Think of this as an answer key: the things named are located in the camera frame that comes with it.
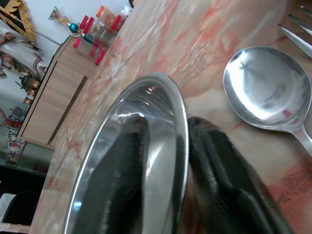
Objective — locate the gold black ornament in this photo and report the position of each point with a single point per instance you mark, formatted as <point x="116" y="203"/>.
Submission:
<point x="18" y="17"/>

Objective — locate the light wooden cabinet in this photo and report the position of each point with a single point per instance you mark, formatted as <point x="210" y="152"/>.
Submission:
<point x="56" y="97"/>

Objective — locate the small metal trophy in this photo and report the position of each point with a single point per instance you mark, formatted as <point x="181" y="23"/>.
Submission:
<point x="57" y="15"/>

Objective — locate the steel fork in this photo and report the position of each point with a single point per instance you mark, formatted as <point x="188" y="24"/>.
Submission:
<point x="297" y="40"/>

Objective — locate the white robed figurine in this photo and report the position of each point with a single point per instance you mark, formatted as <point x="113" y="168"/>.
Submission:
<point x="19" y="53"/>

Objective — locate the clear jar red lid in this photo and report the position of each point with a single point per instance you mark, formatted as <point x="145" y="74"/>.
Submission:
<point x="119" y="22"/>
<point x="85" y="48"/>
<point x="97" y="28"/>
<point x="100" y="57"/>

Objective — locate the steel spoon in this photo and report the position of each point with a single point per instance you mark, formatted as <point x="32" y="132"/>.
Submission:
<point x="265" y="83"/>

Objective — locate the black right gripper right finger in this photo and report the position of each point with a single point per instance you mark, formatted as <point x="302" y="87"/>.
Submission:
<point x="231" y="190"/>

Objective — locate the large steel bowl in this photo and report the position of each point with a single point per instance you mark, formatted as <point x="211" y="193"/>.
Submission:
<point x="158" y="104"/>

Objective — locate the black chair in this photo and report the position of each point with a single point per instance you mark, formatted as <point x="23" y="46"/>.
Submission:
<point x="24" y="207"/>

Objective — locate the clear jar orange lid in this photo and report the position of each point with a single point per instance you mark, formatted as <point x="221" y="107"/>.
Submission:
<point x="106" y="14"/>

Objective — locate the teal round ornament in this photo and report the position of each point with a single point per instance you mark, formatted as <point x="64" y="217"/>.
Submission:
<point x="74" y="28"/>

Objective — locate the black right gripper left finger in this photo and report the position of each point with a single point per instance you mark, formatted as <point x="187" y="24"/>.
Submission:
<point x="114" y="185"/>

